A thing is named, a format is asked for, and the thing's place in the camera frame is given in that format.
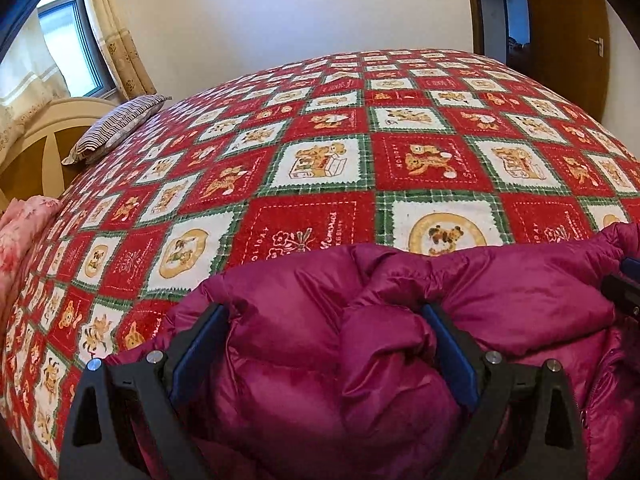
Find magenta puffer jacket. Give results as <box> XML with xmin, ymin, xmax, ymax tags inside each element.
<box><xmin>105</xmin><ymin>220</ymin><xmax>640</xmax><ymax>480</ymax></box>

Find brown wooden door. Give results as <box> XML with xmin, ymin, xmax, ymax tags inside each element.
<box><xmin>520</xmin><ymin>0</ymin><xmax>612</xmax><ymax>123</ymax></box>

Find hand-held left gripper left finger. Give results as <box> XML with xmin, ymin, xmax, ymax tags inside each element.
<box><xmin>59</xmin><ymin>301</ymin><xmax>231</xmax><ymax>480</ymax></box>

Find beige wooden headboard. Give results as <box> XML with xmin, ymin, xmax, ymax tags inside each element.
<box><xmin>0</xmin><ymin>97</ymin><xmax>118</xmax><ymax>211</ymax></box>

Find beige patterned curtain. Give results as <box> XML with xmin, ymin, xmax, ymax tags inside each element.
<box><xmin>82</xmin><ymin>0</ymin><xmax>158</xmax><ymax>101</ymax></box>

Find pink floral folded quilt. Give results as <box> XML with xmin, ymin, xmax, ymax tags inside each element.
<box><xmin>0</xmin><ymin>196</ymin><xmax>63</xmax><ymax>311</ymax></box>

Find window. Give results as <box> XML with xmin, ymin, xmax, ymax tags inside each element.
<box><xmin>37</xmin><ymin>0</ymin><xmax>113</xmax><ymax>98</ymax></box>

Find brown door frame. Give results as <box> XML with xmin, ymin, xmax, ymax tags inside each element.
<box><xmin>462</xmin><ymin>0</ymin><xmax>533</xmax><ymax>76</ymax></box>

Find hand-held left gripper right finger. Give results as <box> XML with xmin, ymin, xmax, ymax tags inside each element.
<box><xmin>420</xmin><ymin>302</ymin><xmax>588</xmax><ymax>480</ymax></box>

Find striped pillow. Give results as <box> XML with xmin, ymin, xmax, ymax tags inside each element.
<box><xmin>61</xmin><ymin>94</ymin><xmax>173</xmax><ymax>166</ymax></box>

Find red printed bedspread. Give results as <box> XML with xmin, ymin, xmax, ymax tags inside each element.
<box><xmin>0</xmin><ymin>49</ymin><xmax>640</xmax><ymax>480</ymax></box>

